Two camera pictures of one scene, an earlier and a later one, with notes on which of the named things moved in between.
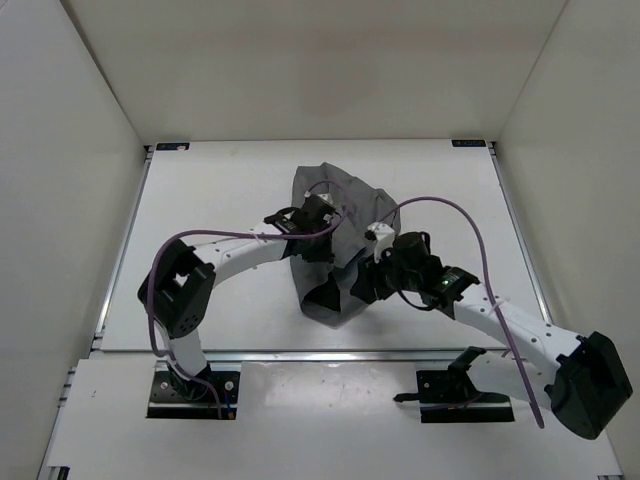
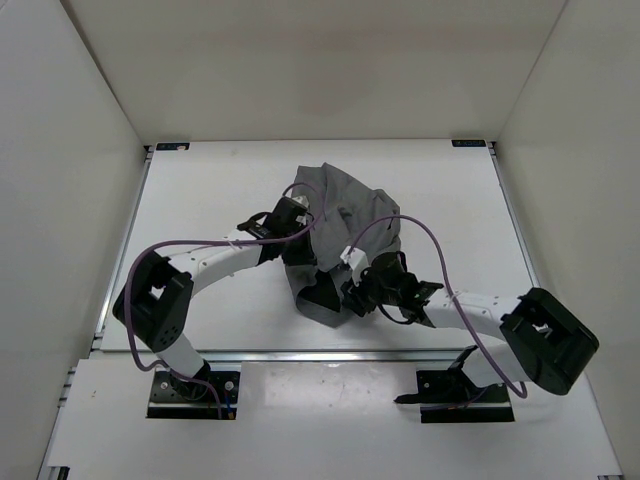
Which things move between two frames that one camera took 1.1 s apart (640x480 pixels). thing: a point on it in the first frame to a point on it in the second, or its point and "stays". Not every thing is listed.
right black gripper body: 388,269 to 369,293
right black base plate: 449,396 stays
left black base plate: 176,398 stays
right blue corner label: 468,143 stays
